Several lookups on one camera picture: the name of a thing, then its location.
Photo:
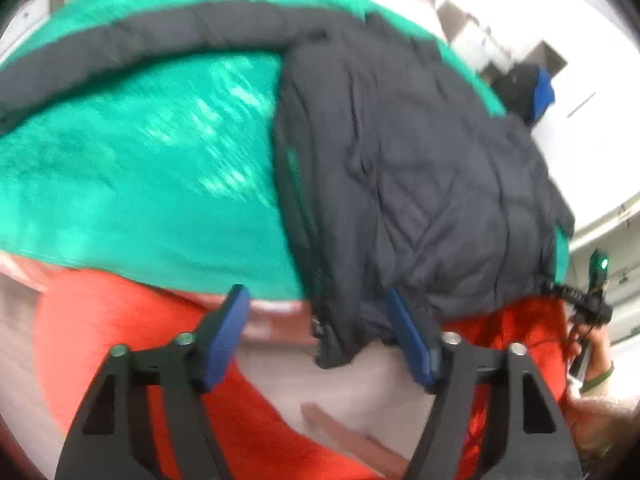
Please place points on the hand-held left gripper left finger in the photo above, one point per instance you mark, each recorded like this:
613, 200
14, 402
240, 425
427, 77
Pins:
227, 340

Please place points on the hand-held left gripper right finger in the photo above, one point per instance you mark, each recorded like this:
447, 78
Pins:
412, 345

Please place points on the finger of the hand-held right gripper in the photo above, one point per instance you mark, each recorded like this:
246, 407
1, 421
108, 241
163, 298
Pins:
565, 291

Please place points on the black puffer jacket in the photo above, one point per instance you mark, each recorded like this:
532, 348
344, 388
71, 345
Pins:
400, 185

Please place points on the person's right forearm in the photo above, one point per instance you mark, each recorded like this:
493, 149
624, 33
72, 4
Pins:
605, 420

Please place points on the person's right hand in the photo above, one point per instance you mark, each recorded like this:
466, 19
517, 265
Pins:
597, 355

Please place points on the person's red clothing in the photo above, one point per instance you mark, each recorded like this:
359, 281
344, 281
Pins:
125, 320

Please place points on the green plush blanket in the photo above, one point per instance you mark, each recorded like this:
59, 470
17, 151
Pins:
150, 160

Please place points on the black and blue object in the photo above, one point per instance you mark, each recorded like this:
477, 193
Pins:
525, 92

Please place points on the white furniture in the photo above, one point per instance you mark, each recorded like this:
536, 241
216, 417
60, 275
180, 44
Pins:
565, 35

